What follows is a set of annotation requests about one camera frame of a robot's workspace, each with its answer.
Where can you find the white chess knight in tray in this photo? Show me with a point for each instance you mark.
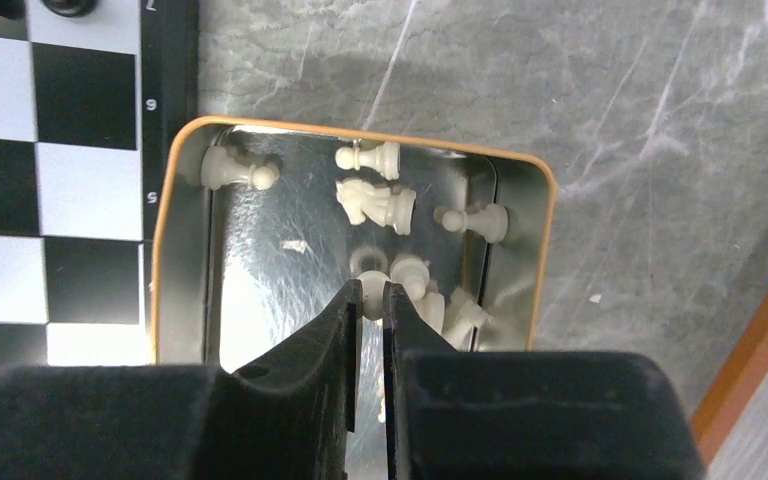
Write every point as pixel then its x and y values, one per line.
pixel 362 201

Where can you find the yellow tray of white pieces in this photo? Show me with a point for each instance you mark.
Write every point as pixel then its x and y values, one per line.
pixel 238 270

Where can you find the white chess pawn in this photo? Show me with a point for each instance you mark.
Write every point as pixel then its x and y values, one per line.
pixel 412 273
pixel 222 166
pixel 373 283
pixel 384 159
pixel 491 222

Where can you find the orange wooden rack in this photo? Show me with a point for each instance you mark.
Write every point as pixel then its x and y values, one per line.
pixel 733 387

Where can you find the black chess pieces row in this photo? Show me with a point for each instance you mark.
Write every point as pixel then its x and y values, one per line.
pixel 17 9

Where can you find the pile of white pieces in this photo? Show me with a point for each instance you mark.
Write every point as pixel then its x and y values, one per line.
pixel 458 321

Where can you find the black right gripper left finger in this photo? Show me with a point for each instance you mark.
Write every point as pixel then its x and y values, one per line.
pixel 284 415

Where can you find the black white chess board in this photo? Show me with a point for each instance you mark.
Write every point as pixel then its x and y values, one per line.
pixel 88 109

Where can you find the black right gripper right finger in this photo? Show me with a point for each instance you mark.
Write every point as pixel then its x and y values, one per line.
pixel 526 415

